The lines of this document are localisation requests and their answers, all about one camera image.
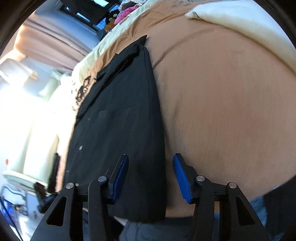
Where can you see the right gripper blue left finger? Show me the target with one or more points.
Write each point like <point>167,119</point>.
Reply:
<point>117,178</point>

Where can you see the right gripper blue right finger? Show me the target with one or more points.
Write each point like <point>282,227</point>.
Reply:
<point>186,178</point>

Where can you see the black shirt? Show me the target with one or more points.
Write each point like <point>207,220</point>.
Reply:
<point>121,115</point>

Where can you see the pink clothing pile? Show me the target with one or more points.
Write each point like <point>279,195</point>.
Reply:
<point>124,14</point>

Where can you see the orange-brown duvet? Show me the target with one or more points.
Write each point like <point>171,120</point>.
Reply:
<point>228,104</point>

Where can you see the pink curtain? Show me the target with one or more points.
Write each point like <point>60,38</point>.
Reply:
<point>48,43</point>

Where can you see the brown plush toy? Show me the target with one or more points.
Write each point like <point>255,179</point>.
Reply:
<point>110,20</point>

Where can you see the cream blanket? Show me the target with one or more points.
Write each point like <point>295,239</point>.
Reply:
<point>251,20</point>

